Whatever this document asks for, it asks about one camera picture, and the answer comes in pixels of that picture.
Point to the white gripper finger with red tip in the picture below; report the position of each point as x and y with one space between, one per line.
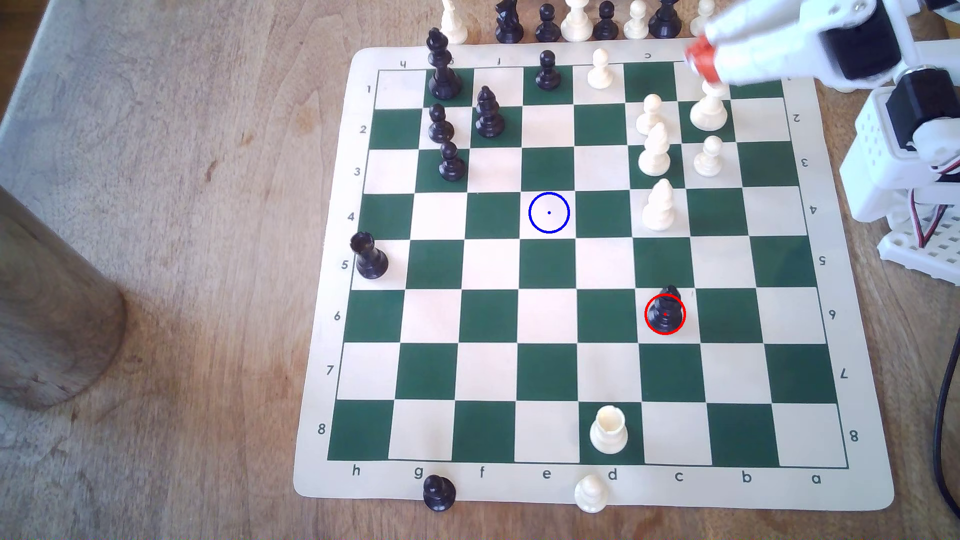
750 60
757 22

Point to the black bishop chess piece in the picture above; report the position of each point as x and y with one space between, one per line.
665 315
489 120

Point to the white king chess piece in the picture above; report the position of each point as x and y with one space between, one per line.
709 112

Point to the wide black chess piece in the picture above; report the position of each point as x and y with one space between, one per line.
665 26

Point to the white bishop chess piece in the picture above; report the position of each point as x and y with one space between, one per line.
655 159
660 214

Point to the black pawn chess piece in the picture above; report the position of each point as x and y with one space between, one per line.
547 31
548 75
606 30
451 166
441 131
439 495

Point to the wide white chess piece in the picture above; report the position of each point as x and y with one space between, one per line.
577 28

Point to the black knight chess piece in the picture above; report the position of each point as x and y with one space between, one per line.
509 28

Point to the slender white chess piece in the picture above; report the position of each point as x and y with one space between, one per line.
453 30

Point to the black king chess piece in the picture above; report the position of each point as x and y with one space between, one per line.
444 79

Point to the green and cream chess mat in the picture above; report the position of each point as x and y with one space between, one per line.
547 322

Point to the white rook chess piece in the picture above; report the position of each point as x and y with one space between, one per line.
608 435

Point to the black rook chess piece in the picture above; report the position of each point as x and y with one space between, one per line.
370 262

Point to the white perforated base plate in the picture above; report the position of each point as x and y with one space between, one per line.
937 262

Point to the wooden cylinder post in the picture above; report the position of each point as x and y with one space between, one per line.
52 315

